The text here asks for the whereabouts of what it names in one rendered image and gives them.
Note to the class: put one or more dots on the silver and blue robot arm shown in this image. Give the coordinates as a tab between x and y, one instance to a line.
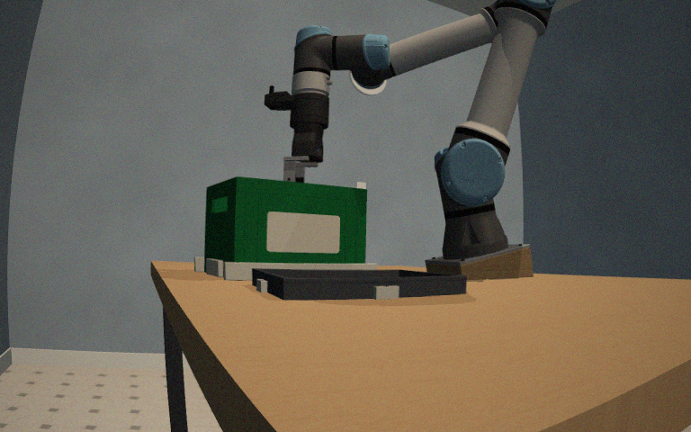
473	170

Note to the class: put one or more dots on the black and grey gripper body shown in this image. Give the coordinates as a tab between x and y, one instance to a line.
309	105

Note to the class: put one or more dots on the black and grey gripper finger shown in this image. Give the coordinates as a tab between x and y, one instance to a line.
289	171
300	170

